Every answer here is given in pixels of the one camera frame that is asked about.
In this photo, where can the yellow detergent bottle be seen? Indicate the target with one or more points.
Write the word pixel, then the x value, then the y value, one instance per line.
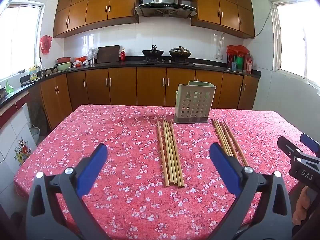
pixel 33 73

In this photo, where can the green funnel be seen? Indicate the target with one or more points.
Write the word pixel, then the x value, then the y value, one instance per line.
pixel 9 88

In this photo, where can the wooden wall cabinet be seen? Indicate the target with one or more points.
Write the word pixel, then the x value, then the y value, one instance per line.
pixel 225 7

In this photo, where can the wooden base cabinets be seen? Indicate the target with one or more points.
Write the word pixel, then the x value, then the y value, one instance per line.
pixel 150 87

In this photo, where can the black countertop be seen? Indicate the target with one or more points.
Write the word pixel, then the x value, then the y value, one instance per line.
pixel 112 64

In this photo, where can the small blue box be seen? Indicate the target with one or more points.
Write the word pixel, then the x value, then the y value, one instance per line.
pixel 235 66

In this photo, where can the dark cutting board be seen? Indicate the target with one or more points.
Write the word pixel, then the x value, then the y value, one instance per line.
pixel 108 54

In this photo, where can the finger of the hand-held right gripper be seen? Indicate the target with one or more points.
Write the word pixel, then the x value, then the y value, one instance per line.
pixel 287 147
pixel 311 143

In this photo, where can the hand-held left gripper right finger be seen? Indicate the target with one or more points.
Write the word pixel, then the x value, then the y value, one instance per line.
pixel 223 165

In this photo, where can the person's right hand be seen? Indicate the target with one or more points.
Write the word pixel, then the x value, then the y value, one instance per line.
pixel 302 205

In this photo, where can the red basin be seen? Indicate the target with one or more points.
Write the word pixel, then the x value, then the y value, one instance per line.
pixel 64 60

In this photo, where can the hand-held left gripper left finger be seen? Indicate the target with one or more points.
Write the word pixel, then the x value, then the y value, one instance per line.
pixel 93 165

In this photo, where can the wall socket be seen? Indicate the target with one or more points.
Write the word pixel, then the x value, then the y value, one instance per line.
pixel 219 56

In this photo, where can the green container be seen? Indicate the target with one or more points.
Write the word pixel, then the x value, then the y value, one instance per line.
pixel 240 63

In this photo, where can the red plastic bag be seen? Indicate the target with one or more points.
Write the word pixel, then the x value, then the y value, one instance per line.
pixel 45 43

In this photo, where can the black wok with lid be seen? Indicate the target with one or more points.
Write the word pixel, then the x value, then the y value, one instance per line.
pixel 180 52

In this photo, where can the glass jar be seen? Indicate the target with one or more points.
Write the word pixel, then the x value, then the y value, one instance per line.
pixel 93 57

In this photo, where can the white framed window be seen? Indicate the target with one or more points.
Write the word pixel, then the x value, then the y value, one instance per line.
pixel 17 40
pixel 297 40

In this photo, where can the pale bucket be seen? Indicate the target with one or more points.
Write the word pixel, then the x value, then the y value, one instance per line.
pixel 35 135

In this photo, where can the green basin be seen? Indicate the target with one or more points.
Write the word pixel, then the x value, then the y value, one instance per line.
pixel 63 66

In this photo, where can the metal faucet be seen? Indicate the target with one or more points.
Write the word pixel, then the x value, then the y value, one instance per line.
pixel 40 66

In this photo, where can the small red bottle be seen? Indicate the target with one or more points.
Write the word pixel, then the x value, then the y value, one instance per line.
pixel 123 55

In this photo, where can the perforated grey utensil holder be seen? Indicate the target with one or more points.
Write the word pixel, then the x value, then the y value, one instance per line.
pixel 192 120

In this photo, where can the red and white bags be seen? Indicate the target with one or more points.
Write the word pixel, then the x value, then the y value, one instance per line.
pixel 81 61

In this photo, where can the chopsticks in holder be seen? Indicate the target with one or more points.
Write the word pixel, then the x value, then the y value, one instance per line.
pixel 100 7

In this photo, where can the red floral tablecloth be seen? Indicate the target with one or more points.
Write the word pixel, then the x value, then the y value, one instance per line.
pixel 125 142

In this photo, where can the gas stove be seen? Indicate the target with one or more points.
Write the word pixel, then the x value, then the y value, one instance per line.
pixel 166 61

